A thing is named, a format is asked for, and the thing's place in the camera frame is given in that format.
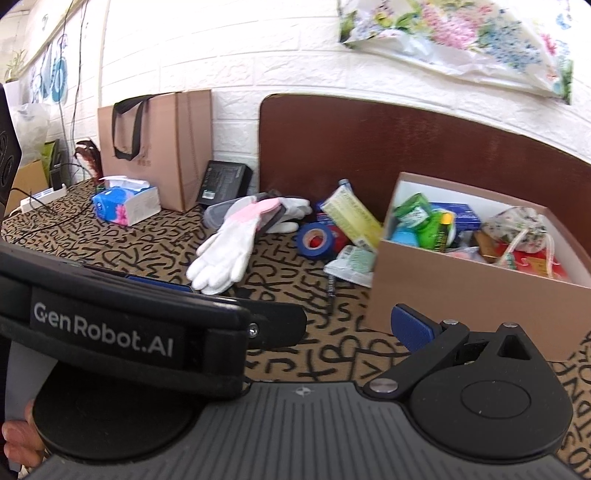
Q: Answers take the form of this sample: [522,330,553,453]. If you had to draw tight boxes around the blue small box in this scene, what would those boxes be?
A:
[431,202,481,232]

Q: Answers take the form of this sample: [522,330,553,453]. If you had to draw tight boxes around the blue tape roll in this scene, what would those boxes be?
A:
[296,222,341,260]

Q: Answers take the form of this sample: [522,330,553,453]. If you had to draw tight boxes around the floral plastic bag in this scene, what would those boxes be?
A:
[338,0,576,105]

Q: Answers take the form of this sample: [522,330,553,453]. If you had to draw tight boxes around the yellow green carton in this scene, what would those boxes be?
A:
[320,186,384,253]

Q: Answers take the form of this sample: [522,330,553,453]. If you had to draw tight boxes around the blue floral tissue pack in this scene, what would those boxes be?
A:
[91,176,163,227]

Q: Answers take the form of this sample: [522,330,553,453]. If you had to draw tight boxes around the brown cardboard box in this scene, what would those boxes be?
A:
[366,172,591,363]

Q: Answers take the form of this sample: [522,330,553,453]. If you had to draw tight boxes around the black hanging cable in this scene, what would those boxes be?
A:
[64,0,89,158]

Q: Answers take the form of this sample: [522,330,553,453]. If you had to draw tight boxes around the green plastic container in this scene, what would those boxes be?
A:
[417,210,456,253]

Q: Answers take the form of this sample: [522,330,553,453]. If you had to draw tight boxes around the red packet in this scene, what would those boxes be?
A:
[496,244,567,280]

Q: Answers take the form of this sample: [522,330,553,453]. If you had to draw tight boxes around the green pack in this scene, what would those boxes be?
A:
[392,193,433,227]

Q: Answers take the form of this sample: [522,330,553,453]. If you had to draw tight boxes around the dark brown wooden board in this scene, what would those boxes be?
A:
[259,94,591,296]

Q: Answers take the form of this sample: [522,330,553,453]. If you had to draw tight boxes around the pink white knit sock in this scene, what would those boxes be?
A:
[226,203,280,232]

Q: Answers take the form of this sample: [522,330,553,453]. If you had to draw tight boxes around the white plastic bag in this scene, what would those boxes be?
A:
[11,103,49,160]

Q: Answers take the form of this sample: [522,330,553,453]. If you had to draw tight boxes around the white power strip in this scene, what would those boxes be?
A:
[18,184,68,213]

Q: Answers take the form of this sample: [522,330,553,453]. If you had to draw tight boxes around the brown paper bag black handles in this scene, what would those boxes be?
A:
[97,89,213,213]

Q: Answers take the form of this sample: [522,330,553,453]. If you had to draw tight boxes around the letter-print covered desktop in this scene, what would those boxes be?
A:
[0,178,591,462]

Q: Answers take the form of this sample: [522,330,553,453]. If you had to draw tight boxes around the floral drawstring pouch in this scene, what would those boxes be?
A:
[482,206,553,253]

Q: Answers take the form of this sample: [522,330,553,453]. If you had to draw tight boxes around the white work glove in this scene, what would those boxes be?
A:
[256,196,313,234]
[187,216,260,296]

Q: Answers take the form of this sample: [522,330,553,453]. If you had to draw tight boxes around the black flat product box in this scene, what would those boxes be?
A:
[196,160,254,206]

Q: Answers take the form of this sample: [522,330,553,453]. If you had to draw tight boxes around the person's left hand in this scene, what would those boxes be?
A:
[0,399,48,472]

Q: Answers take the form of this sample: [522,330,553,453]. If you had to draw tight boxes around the green white packet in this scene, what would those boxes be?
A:
[325,245,375,288]

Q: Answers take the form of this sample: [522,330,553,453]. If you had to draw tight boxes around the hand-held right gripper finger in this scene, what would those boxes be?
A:
[364,303,548,398]

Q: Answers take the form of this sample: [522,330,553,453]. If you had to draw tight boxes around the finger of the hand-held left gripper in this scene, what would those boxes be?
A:
[247,302,308,348]
[78,262,195,295]

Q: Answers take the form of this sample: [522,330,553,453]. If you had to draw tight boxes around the red feather duster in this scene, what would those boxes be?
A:
[76,140,103,179]

